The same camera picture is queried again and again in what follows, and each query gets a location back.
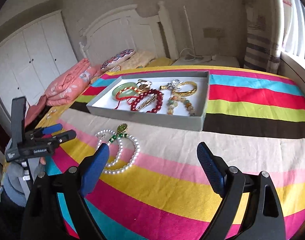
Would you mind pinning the white wooden headboard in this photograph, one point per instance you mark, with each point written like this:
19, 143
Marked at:
123, 28

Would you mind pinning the white wardrobe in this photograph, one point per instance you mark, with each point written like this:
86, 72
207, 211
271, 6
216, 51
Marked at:
32, 57

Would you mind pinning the silver flower brooch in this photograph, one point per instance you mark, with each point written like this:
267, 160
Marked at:
173, 85

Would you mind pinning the grey gloved left hand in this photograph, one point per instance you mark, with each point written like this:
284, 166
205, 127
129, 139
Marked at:
19, 179

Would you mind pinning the striped curtain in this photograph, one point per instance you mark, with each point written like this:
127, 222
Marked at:
265, 30

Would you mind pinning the folded pink floral quilt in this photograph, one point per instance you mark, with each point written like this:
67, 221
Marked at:
65, 88

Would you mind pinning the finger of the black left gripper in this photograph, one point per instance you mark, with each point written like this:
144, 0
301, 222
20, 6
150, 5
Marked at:
60, 138

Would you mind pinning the wall socket plate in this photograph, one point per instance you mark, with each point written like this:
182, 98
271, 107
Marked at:
213, 32

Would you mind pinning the grey shallow cardboard box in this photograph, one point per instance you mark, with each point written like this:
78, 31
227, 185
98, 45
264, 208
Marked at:
105, 105

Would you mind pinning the embroidered patterned pillow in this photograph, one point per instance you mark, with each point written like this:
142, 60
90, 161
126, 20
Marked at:
117, 59

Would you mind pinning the large safety pin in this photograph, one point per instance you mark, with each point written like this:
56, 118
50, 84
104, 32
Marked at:
146, 103

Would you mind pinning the green jade bangle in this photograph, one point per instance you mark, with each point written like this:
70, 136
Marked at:
124, 90

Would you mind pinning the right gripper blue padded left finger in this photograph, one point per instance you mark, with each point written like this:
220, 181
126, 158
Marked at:
92, 167

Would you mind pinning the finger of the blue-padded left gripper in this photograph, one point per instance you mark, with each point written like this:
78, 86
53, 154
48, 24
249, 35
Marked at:
42, 131

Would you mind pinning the beige pillow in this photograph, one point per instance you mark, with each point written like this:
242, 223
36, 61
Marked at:
140, 59

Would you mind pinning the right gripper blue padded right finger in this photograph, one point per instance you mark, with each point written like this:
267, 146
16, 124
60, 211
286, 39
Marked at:
214, 167

